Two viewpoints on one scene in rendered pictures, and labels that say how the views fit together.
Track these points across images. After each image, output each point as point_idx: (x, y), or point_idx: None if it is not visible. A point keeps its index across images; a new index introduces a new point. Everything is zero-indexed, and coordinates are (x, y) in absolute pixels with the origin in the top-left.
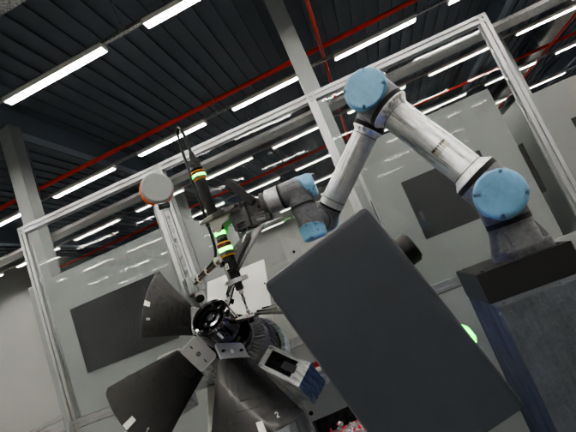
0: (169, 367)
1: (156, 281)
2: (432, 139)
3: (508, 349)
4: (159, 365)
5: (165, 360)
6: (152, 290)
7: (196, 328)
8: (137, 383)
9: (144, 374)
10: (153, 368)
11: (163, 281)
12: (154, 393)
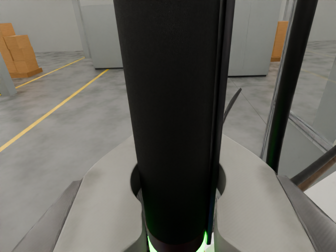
0: (144, 218)
1: (230, 103)
2: None
3: None
4: (142, 207)
5: (144, 211)
6: (227, 107)
7: None
8: (138, 193)
9: (139, 195)
10: (141, 200)
11: (225, 115)
12: None
